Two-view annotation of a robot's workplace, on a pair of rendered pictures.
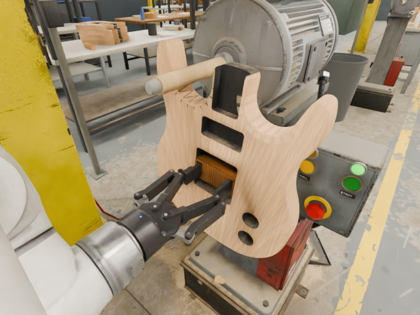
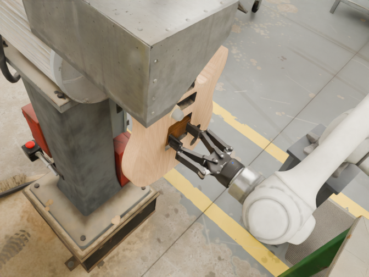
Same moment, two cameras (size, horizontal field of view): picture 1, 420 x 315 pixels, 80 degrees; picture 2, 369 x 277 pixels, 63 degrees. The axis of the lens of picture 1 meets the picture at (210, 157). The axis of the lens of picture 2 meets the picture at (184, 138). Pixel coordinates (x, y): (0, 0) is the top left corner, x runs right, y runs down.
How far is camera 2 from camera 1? 0.77 m
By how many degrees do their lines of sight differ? 67
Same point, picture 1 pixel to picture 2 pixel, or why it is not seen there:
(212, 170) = (179, 128)
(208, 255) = (89, 226)
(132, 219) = (235, 166)
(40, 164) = not seen: outside the picture
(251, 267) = (116, 187)
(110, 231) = (247, 173)
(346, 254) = not seen: hidden behind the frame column
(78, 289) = not seen: hidden behind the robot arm
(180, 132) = (156, 132)
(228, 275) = (113, 211)
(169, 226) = (227, 156)
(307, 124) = (222, 61)
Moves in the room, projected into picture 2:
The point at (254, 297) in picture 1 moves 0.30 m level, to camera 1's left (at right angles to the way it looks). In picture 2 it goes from (137, 194) to (126, 253)
